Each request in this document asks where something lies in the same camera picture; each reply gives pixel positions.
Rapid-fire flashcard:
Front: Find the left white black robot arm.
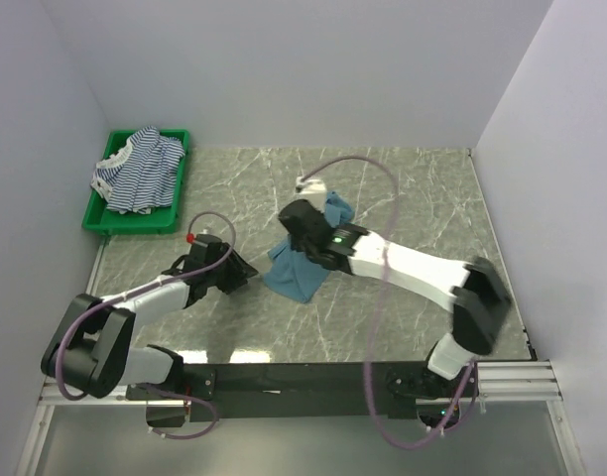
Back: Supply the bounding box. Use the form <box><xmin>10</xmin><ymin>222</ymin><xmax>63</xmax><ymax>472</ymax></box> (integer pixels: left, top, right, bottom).
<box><xmin>40</xmin><ymin>234</ymin><xmax>258</xmax><ymax>398</ymax></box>

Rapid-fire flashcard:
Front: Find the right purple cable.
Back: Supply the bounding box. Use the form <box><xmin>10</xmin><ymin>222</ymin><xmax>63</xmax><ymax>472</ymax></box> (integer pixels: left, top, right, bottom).
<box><xmin>303</xmin><ymin>155</ymin><xmax>481</xmax><ymax>451</ymax></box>

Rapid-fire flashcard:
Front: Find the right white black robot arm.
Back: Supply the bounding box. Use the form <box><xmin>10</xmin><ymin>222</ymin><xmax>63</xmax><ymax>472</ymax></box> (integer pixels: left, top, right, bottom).
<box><xmin>278</xmin><ymin>199</ymin><xmax>512</xmax><ymax>396</ymax></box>

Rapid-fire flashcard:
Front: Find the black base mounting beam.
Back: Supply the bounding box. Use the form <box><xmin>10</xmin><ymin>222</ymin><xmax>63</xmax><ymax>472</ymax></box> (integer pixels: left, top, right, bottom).
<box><xmin>126</xmin><ymin>361</ymin><xmax>478</xmax><ymax>428</ymax></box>

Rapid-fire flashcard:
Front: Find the green plastic tray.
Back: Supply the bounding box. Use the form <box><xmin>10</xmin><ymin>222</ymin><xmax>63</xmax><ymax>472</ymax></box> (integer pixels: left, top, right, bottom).
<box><xmin>82</xmin><ymin>127</ymin><xmax>190</xmax><ymax>236</ymax></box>

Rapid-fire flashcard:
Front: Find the blue white striped tank top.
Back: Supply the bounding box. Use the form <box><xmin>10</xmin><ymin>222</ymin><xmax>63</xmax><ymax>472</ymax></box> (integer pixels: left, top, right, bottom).
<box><xmin>90</xmin><ymin>126</ymin><xmax>185</xmax><ymax>214</ymax></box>

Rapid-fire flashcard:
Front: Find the aluminium frame rail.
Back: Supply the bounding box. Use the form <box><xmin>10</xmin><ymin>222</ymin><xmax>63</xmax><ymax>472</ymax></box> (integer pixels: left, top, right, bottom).
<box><xmin>16</xmin><ymin>362</ymin><xmax>584</xmax><ymax>475</ymax></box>

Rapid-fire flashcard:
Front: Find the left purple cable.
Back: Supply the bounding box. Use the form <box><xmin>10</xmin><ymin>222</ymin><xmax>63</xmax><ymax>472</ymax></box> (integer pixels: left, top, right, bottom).
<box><xmin>55</xmin><ymin>210</ymin><xmax>238</xmax><ymax>442</ymax></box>

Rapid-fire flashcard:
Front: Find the purple cable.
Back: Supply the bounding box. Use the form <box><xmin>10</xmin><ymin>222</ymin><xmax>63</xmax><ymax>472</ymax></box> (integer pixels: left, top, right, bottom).
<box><xmin>303</xmin><ymin>155</ymin><xmax>481</xmax><ymax>451</ymax></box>
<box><xmin>55</xmin><ymin>210</ymin><xmax>238</xmax><ymax>442</ymax></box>

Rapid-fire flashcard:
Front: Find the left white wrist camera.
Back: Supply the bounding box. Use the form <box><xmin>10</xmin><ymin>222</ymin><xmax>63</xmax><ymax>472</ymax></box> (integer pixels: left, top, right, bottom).
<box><xmin>185</xmin><ymin>229</ymin><xmax>214</xmax><ymax>248</ymax></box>

